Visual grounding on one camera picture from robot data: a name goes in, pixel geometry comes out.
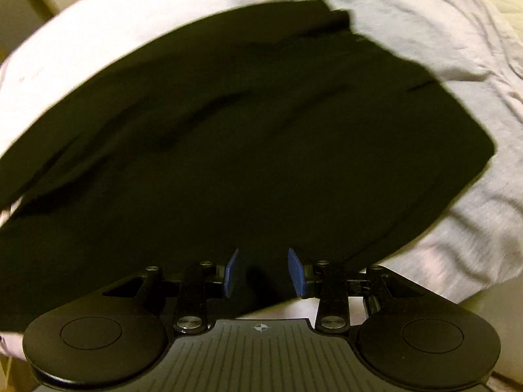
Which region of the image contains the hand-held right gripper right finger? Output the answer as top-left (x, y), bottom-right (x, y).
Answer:
top-left (288, 247), bottom-right (413, 334)

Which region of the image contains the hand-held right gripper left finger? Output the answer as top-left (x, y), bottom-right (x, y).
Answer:
top-left (101, 248), bottom-right (240, 334)

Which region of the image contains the black garment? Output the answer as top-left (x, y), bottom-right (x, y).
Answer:
top-left (0, 0), bottom-right (500, 334)

